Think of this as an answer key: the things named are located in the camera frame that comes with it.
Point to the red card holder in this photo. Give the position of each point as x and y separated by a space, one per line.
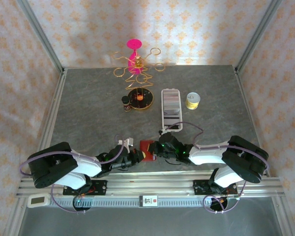
145 145

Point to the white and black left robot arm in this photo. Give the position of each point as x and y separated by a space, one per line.
88 166

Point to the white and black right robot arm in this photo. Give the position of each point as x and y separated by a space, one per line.
206 155

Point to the white perforated card tray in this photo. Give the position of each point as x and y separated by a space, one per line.
172 123

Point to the stack of silver cards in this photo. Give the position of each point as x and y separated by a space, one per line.
172 103

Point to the white label tag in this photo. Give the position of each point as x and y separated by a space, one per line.
148 201

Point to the small dark bottle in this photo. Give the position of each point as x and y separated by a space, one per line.
126 104

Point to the yellow tin can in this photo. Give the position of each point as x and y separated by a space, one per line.
193 103

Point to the white digital thermometer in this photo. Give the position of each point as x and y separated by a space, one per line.
38 200

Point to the pink wine glass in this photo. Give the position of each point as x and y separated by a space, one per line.
134 44

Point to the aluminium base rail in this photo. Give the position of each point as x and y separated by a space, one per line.
150 183

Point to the aluminium table edge rail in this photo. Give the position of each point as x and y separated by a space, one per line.
244 98
56 98

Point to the aluminium frame post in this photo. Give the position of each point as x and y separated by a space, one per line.
41 34
258 34

